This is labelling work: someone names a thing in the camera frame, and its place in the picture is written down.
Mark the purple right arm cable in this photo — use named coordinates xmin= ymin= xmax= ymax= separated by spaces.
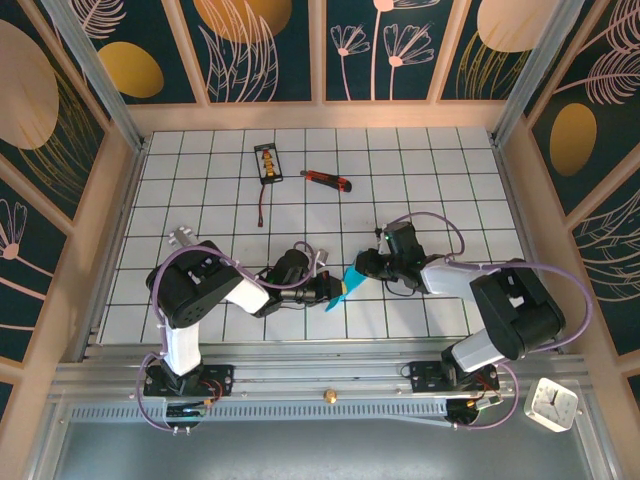
xmin=387 ymin=211 xmax=595 ymax=431

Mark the white square clock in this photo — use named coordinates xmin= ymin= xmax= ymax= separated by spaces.
xmin=522 ymin=377 xmax=580 ymax=432

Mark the grey slotted cable duct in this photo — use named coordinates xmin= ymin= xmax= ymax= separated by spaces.
xmin=69 ymin=402 xmax=454 ymax=429

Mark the small electronics board green light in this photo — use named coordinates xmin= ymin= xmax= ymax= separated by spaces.
xmin=164 ymin=398 xmax=214 ymax=421
xmin=446 ymin=394 xmax=503 ymax=426

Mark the long aluminium base rail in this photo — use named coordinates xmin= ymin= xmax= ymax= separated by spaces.
xmin=49 ymin=344 xmax=591 ymax=401

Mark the blue paper sheet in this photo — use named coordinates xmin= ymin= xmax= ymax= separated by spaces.
xmin=324 ymin=263 xmax=370 ymax=314

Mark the aluminium side rail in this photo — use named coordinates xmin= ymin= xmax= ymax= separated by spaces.
xmin=492 ymin=139 xmax=569 ymax=354
xmin=74 ymin=139 xmax=149 ymax=362

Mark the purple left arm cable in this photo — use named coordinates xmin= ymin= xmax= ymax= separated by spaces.
xmin=137 ymin=241 xmax=326 ymax=435

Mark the grey metal sheet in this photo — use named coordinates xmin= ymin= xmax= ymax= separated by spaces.
xmin=27 ymin=399 xmax=619 ymax=480

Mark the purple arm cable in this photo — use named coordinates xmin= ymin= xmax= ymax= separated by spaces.
xmin=137 ymin=241 xmax=326 ymax=435
xmin=387 ymin=211 xmax=595 ymax=431

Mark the red black utility knife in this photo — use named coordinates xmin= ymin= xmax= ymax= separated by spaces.
xmin=299 ymin=169 xmax=354 ymax=194

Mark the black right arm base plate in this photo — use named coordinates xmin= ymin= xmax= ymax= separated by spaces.
xmin=409 ymin=360 xmax=501 ymax=394

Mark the silver metal bracket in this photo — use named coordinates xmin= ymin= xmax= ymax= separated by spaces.
xmin=168 ymin=227 xmax=199 ymax=249

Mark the aluminium corner post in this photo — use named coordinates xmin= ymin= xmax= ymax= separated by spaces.
xmin=489 ymin=0 xmax=579 ymax=147
xmin=41 ymin=0 xmax=149 ymax=154

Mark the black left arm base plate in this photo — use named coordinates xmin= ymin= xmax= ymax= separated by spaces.
xmin=143 ymin=364 xmax=235 ymax=397

